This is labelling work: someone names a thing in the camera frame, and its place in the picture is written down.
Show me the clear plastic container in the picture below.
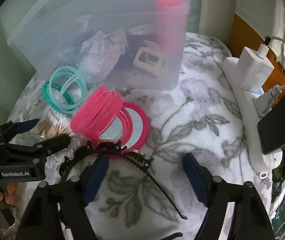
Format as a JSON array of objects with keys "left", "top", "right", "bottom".
[{"left": 8, "top": 0, "right": 225, "bottom": 92}]

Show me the beige hair claw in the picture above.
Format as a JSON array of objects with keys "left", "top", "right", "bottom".
[{"left": 133, "top": 40, "right": 166, "bottom": 77}]

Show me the white cable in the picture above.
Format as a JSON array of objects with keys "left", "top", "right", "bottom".
[{"left": 257, "top": 36, "right": 285, "bottom": 58}]

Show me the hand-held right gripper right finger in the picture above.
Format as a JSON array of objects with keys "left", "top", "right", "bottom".
[{"left": 182, "top": 153, "right": 275, "bottom": 240}]

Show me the pink hair roller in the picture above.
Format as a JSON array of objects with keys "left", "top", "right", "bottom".
[{"left": 156, "top": 0, "right": 188, "bottom": 54}]

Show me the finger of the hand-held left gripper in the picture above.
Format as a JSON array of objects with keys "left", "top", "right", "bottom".
[
  {"left": 0, "top": 119, "right": 40, "bottom": 143},
  {"left": 6, "top": 134, "right": 71, "bottom": 155}
]

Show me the floral blanket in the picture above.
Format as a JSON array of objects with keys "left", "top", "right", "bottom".
[{"left": 8, "top": 32, "right": 273, "bottom": 240}]

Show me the black beaded headband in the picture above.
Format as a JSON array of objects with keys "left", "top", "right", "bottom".
[{"left": 58, "top": 140, "right": 188, "bottom": 240}]

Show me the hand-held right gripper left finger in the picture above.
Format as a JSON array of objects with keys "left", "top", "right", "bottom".
[{"left": 15, "top": 155, "right": 109, "bottom": 240}]

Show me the black charger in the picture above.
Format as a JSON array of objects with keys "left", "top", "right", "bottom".
[{"left": 257, "top": 88, "right": 285, "bottom": 155}]

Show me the bag of cotton swabs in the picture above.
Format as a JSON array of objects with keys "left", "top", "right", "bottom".
[{"left": 36, "top": 111, "right": 76, "bottom": 140}]

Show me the white appliance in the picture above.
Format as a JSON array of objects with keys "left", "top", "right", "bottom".
[{"left": 200, "top": 0, "right": 285, "bottom": 55}]

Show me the orange wooden board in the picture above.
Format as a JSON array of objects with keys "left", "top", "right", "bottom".
[{"left": 229, "top": 12, "right": 285, "bottom": 93}]

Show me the grey power plug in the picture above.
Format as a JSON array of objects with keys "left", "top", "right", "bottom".
[{"left": 254, "top": 84, "right": 285, "bottom": 113}]

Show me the bundle of teal hair ties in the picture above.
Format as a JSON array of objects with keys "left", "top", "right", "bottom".
[{"left": 42, "top": 66, "right": 86, "bottom": 114}]

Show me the pink round mirror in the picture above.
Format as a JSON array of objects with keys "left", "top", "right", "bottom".
[{"left": 93, "top": 102, "right": 150, "bottom": 159}]

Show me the bundle of pink hair ties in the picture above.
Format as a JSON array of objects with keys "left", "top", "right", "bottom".
[{"left": 70, "top": 86, "right": 123, "bottom": 140}]

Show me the white plastic wrap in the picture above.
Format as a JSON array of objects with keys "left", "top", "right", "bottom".
[{"left": 79, "top": 30, "right": 125, "bottom": 75}]

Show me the brown packing tape roll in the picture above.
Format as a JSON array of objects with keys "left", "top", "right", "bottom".
[{"left": 125, "top": 24, "right": 158, "bottom": 54}]

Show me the white charger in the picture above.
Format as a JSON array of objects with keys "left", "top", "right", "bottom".
[{"left": 237, "top": 46, "right": 274, "bottom": 90}]

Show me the white power strip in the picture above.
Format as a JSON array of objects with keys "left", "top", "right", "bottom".
[{"left": 222, "top": 56, "right": 283, "bottom": 178}]

